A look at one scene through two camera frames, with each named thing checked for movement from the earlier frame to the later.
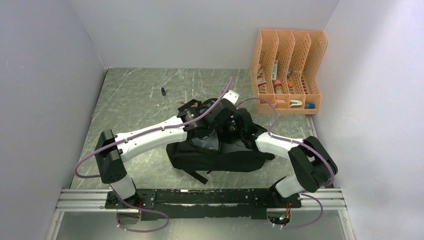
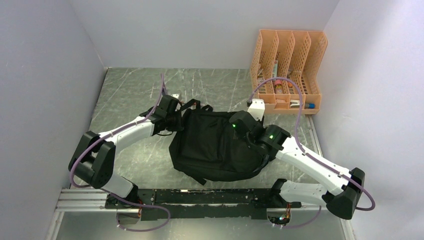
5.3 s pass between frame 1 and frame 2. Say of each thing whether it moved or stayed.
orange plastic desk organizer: stayed
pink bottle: stayed
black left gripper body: moved
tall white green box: stayed
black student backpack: moved
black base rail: stayed
